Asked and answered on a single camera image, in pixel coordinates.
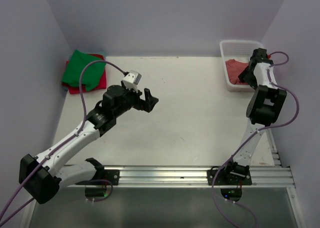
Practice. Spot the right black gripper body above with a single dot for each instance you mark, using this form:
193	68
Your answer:
249	77

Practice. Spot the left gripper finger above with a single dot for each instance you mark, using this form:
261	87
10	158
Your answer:
148	98
148	109

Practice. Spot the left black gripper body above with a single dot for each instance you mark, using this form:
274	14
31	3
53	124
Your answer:
131	99

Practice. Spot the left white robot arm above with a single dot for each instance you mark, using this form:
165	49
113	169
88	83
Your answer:
44	175

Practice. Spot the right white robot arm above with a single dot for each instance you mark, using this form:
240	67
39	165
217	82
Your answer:
263	110

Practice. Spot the white plastic basket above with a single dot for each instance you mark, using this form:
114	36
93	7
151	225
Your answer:
239	50

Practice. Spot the dark red folded shirt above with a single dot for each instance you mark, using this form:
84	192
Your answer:
94	78

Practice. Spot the salmon t shirt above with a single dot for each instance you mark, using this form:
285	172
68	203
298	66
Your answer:
234	68

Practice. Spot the light blue folded shirt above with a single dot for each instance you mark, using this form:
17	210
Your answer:
64	87

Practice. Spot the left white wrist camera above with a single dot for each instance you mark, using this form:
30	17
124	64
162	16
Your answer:
131	80

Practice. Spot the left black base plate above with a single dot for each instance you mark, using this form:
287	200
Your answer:
111	175

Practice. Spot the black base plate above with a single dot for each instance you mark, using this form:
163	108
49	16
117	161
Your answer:
111	175
229	179

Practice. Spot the aluminium mounting rail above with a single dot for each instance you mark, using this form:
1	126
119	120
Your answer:
175	176

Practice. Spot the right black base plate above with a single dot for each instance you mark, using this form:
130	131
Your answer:
229	179

